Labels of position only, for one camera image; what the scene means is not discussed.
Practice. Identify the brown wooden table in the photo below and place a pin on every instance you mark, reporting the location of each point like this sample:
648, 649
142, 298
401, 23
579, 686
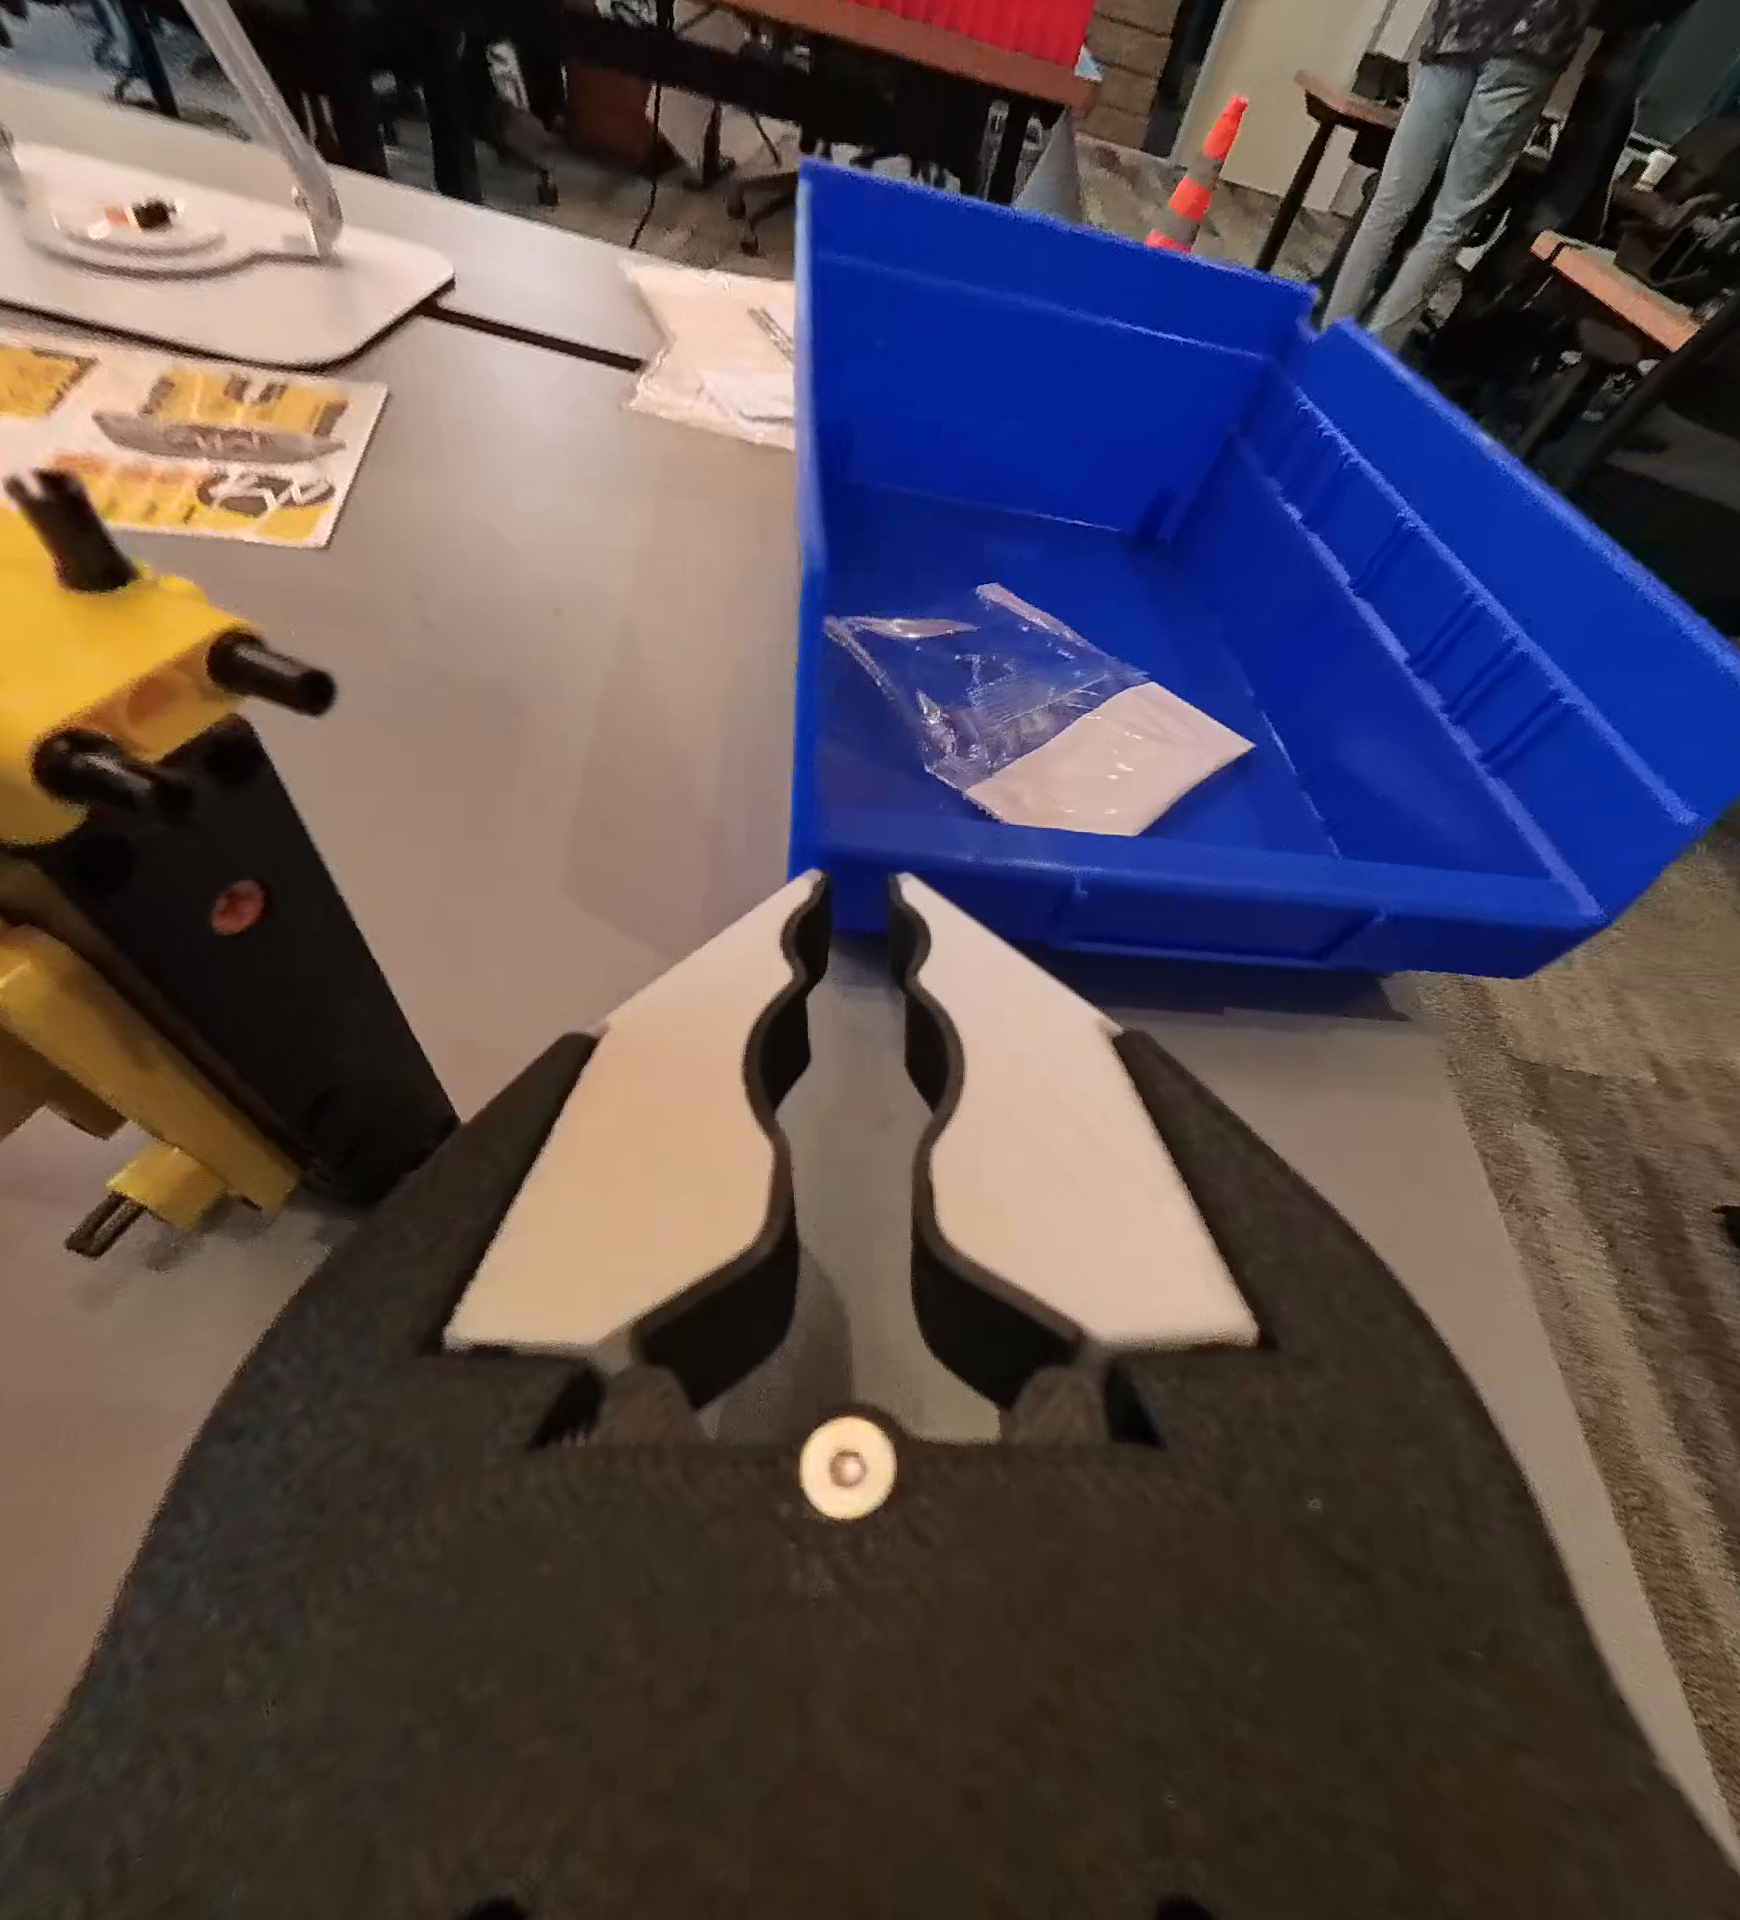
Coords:
961, 70

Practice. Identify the small toy piece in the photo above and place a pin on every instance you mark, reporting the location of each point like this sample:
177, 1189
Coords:
148, 213

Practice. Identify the clear plastic bag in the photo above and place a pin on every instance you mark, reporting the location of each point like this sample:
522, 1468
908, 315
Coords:
1111, 767

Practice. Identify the blue plastic bin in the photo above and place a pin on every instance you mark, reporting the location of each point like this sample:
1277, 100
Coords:
1051, 389

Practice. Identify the yellow black toy brick assembly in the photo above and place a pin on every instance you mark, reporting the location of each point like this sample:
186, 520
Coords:
45, 646

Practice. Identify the yellow sticker sheet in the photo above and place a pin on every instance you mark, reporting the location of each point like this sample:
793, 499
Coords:
255, 436

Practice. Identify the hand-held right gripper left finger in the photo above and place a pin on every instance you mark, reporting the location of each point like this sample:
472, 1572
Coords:
630, 1171

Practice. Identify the white laptop stand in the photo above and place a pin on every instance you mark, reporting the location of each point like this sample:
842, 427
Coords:
359, 308

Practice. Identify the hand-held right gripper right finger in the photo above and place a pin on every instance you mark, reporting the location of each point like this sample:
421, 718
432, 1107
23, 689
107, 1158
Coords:
1081, 1186

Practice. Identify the orange traffic cone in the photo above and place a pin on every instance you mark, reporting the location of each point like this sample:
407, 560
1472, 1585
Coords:
1203, 182

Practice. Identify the printed paper sheet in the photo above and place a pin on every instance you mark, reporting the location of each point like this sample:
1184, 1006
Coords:
707, 345

